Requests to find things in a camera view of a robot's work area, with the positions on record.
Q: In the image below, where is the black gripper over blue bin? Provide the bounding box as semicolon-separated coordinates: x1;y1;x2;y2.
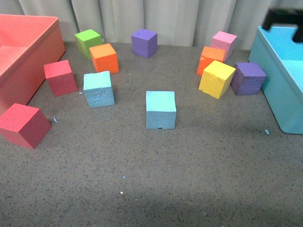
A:
262;8;303;43

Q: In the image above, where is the smooth light blue foam cube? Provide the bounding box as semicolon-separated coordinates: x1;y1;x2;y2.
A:
146;91;177;129

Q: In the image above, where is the cracked light blue foam cube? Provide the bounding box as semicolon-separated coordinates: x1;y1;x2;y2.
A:
83;70;115;108

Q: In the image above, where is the light blue plastic bin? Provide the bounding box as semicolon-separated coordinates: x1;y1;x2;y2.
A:
249;26;303;134

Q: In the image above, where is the pink foam cube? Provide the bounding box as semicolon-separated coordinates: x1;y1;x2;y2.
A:
211;31;237;61

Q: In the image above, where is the purple foam cube right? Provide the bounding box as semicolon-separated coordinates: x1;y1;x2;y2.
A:
231;62;267;95

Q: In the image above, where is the purple foam cube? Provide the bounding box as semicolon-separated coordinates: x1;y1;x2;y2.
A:
231;62;267;95
131;29;158;58

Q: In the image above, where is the orange foam cube right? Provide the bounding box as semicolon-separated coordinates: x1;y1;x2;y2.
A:
196;46;225;76

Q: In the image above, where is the orange foam cube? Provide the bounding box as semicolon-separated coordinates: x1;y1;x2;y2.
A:
196;46;225;76
89;43;119;74

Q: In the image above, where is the yellow foam cube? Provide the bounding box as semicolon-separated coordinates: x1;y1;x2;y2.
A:
198;61;236;99

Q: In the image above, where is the grey curtain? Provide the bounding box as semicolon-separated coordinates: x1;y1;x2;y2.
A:
0;0;303;50

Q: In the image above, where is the purple foam cube rear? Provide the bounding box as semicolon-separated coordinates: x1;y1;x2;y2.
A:
131;29;158;58

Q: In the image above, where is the orange foam cube left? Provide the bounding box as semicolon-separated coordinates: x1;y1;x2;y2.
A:
89;43;119;74

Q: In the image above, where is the green foam cube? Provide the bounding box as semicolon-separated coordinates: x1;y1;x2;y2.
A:
74;29;103;59

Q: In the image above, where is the dark red foam cube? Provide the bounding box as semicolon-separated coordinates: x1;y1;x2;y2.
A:
44;60;78;96

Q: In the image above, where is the pink plastic bin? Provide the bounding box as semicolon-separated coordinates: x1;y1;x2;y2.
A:
0;14;65;113

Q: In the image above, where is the red foam cube front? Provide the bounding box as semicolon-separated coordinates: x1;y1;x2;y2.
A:
0;103;51;149

